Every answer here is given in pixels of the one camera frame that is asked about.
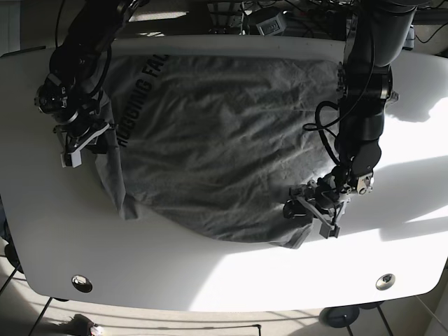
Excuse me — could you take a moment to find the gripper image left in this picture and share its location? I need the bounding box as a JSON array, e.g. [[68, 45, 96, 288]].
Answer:
[[53, 117, 112, 154]]

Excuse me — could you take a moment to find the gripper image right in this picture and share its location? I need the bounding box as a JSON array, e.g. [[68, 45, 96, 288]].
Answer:
[[283, 178, 350, 225]]

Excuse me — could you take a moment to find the grey printed T-shirt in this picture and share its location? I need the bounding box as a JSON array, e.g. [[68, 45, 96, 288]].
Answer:
[[95, 55, 338, 249]]

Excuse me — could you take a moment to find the black robot arm image left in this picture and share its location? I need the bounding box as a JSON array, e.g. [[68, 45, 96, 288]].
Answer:
[[34, 1, 147, 167]]

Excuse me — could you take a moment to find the round black stand base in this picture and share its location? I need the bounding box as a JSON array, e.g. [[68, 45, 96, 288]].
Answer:
[[318, 306, 360, 329]]

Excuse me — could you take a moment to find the right silver table grommet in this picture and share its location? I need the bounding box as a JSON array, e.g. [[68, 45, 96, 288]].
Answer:
[[375, 273, 396, 291]]

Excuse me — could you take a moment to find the silver table grommet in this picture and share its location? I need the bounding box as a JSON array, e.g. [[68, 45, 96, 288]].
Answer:
[[375, 273, 396, 291], [71, 274, 92, 293]]

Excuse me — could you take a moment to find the left silver table grommet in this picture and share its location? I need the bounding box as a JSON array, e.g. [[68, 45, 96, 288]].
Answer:
[[71, 274, 92, 293]]

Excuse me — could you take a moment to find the black power box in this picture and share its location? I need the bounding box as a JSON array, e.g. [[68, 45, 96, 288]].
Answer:
[[255, 12, 287, 36]]

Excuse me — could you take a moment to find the white sneaker on floor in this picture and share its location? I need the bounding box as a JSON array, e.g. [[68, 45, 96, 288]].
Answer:
[[87, 324, 104, 336]]

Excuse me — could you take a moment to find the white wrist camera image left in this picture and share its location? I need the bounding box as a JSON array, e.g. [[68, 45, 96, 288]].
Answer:
[[61, 149, 82, 168]]

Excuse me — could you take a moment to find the grey wrist camera image right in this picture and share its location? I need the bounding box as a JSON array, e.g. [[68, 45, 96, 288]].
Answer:
[[319, 223, 340, 239]]

